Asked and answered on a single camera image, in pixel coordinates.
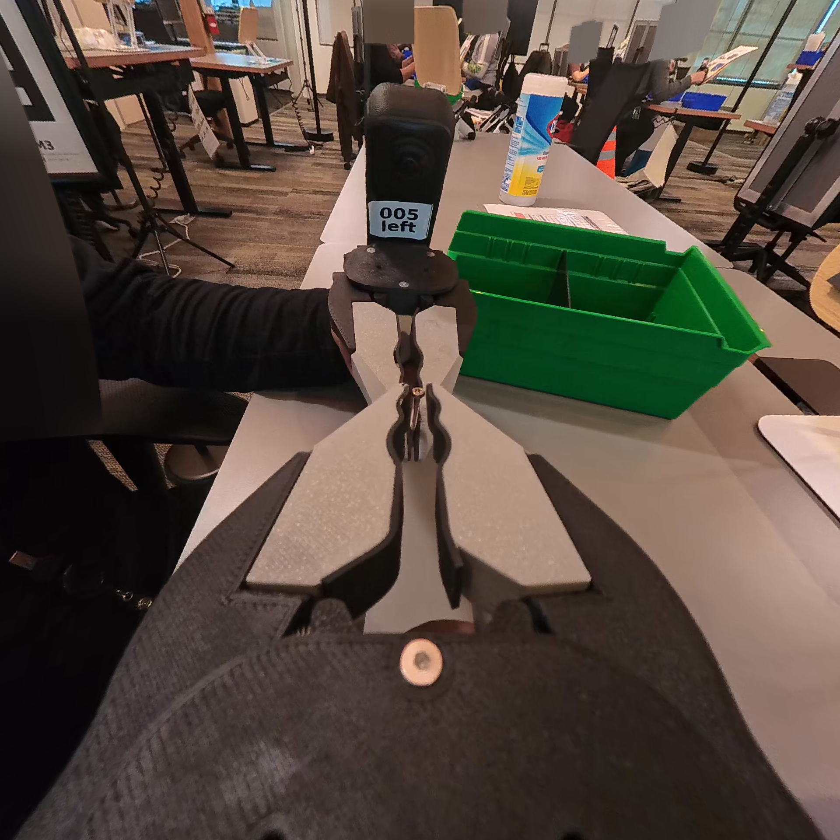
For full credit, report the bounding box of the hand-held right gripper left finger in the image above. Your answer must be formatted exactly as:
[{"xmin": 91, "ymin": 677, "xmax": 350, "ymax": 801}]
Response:
[{"xmin": 245, "ymin": 384, "xmax": 409, "ymax": 614}]

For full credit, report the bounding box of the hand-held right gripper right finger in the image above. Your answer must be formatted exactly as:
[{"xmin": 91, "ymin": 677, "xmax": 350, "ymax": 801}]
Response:
[{"xmin": 428, "ymin": 384, "xmax": 593, "ymax": 606}]

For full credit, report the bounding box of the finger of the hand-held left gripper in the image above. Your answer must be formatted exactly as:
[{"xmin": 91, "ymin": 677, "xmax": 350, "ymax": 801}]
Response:
[
  {"xmin": 410, "ymin": 303, "xmax": 464, "ymax": 395},
  {"xmin": 351, "ymin": 301, "xmax": 411, "ymax": 404}
]

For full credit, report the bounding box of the thin metal screw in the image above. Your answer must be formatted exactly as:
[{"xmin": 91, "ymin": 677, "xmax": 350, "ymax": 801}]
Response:
[{"xmin": 407, "ymin": 386, "xmax": 427, "ymax": 462}]

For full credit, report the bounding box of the green plastic bin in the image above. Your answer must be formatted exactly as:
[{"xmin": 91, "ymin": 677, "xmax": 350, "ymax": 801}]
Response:
[{"xmin": 448, "ymin": 210, "xmax": 770, "ymax": 420}]

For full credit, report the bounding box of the person's left forearm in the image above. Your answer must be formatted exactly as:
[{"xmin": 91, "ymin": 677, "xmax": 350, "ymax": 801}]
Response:
[{"xmin": 72, "ymin": 239, "xmax": 352, "ymax": 395}]

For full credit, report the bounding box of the grey desk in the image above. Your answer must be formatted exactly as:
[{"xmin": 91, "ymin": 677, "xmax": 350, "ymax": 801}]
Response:
[{"xmin": 174, "ymin": 131, "xmax": 840, "ymax": 840}]

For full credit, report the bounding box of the black desk hatch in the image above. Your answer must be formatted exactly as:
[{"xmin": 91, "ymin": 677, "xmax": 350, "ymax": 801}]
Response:
[{"xmin": 755, "ymin": 357, "xmax": 840, "ymax": 416}]

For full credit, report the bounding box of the brown hanging coat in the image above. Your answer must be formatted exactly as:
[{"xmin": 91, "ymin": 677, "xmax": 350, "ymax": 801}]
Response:
[{"xmin": 326, "ymin": 31, "xmax": 359, "ymax": 168}]

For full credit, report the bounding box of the tan wooden chair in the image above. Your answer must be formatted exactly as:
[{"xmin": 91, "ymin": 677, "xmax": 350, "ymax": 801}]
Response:
[{"xmin": 413, "ymin": 7, "xmax": 463, "ymax": 93}]

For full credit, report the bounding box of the disinfecting wipes canister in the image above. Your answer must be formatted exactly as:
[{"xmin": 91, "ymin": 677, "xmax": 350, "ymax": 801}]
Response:
[{"xmin": 499, "ymin": 72, "xmax": 568, "ymax": 206}]

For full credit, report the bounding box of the white paper sheet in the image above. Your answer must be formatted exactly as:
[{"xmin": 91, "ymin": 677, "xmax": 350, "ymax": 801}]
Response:
[{"xmin": 484, "ymin": 203, "xmax": 627, "ymax": 236}]

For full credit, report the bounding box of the person's office chair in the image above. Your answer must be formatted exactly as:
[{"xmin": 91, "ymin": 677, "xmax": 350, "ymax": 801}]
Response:
[{"xmin": 98, "ymin": 381, "xmax": 250, "ymax": 490}]

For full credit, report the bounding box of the black high-back chair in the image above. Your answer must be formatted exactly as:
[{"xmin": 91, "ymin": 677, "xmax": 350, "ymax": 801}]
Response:
[{"xmin": 574, "ymin": 59, "xmax": 631, "ymax": 165}]

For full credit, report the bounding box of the wooden office table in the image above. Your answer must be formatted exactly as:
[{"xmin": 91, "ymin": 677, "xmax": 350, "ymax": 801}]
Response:
[{"xmin": 66, "ymin": 42, "xmax": 234, "ymax": 217}]

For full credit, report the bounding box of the brown-topped office table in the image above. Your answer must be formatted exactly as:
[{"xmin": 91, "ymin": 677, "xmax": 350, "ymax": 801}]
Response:
[{"xmin": 646, "ymin": 101, "xmax": 742, "ymax": 204}]

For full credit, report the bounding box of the white and wooden document stand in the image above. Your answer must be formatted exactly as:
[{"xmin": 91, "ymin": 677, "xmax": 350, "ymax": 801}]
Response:
[{"xmin": 758, "ymin": 243, "xmax": 840, "ymax": 519}]

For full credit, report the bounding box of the framed sign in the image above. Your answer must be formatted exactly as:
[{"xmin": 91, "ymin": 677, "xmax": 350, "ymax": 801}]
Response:
[{"xmin": 0, "ymin": 0, "xmax": 122, "ymax": 188}]

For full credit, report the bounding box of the grey board on black easel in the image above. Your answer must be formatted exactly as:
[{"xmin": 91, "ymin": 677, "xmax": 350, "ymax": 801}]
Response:
[{"xmin": 705, "ymin": 39, "xmax": 840, "ymax": 293}]

